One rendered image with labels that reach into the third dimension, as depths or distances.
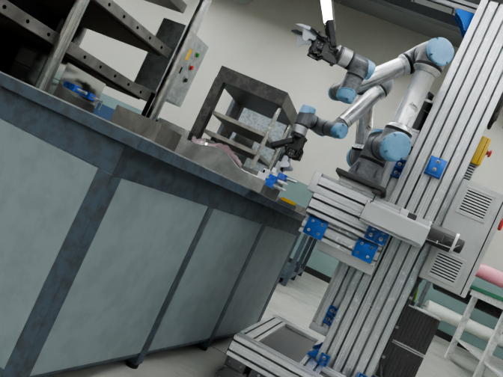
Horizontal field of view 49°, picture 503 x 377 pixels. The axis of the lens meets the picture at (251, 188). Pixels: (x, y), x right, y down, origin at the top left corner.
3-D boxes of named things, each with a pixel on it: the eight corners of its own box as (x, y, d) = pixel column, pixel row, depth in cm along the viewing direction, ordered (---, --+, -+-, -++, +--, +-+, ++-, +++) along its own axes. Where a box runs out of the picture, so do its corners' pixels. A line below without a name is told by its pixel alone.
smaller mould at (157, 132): (174, 152, 200) (182, 135, 200) (153, 142, 186) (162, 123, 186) (132, 133, 207) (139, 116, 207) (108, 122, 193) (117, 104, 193)
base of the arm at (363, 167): (379, 189, 246) (388, 169, 246) (378, 185, 232) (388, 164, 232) (347, 176, 250) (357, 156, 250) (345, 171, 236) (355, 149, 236)
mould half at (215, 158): (263, 194, 246) (273, 172, 246) (260, 193, 220) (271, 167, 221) (162, 148, 251) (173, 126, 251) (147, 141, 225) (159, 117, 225)
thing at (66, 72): (90, 118, 254) (105, 84, 255) (50, 99, 229) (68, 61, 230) (16, 84, 273) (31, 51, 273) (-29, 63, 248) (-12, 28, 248)
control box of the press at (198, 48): (108, 273, 327) (212, 48, 328) (76, 271, 299) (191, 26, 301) (81, 257, 335) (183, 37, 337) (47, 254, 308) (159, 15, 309)
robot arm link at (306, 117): (320, 111, 271) (309, 103, 266) (312, 132, 270) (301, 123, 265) (310, 110, 277) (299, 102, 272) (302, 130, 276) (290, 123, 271)
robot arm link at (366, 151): (378, 165, 248) (391, 138, 248) (391, 166, 235) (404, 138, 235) (355, 154, 246) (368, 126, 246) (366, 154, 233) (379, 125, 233)
